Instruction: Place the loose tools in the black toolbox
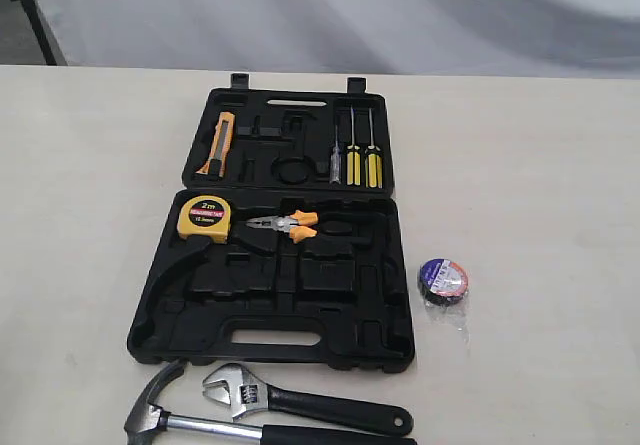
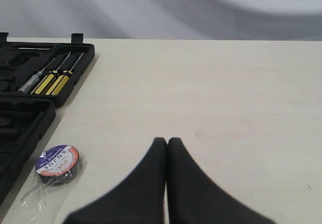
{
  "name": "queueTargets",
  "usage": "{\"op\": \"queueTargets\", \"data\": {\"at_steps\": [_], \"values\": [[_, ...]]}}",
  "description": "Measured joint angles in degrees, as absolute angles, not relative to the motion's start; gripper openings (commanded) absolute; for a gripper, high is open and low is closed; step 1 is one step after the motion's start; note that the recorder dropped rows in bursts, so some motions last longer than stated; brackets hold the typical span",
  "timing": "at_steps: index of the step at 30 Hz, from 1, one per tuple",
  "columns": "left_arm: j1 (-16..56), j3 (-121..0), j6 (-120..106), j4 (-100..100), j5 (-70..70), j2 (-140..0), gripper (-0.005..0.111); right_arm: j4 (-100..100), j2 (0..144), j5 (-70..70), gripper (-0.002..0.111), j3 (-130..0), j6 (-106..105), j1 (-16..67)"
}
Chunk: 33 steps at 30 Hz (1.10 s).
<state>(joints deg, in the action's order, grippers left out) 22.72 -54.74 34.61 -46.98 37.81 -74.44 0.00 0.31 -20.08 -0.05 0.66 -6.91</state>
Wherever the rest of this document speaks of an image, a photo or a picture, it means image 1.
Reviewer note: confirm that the black electrical tape roll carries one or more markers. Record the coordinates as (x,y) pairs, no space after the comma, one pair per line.
(444,286)

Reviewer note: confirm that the yellow tape measure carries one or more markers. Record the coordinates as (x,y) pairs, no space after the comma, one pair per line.
(205,215)

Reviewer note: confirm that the orange handled pliers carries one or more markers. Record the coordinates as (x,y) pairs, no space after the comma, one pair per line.
(298,226)

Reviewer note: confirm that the black stand pole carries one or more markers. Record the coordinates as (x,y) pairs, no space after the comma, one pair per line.
(32,12)

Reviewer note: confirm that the yellow black screwdriver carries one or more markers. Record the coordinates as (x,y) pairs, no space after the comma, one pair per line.
(353,157)
(373,163)

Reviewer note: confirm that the silver adjustable wrench black handle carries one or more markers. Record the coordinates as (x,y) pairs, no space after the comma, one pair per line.
(236,387)

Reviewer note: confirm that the claw hammer black handle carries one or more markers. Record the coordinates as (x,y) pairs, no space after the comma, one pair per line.
(148,419)

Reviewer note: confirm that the yellow black screwdriver left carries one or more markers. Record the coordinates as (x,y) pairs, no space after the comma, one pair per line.
(353,157)

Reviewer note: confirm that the black plastic tool case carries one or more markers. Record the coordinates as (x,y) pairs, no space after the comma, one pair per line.
(339,298)

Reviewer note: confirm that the yellow utility knife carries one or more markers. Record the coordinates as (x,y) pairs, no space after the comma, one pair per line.
(215,163)

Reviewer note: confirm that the yellow black screwdriver right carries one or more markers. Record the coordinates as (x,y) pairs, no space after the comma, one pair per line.
(373,163)

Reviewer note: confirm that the clear tester screwdriver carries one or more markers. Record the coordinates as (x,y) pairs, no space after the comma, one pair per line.
(335,159)

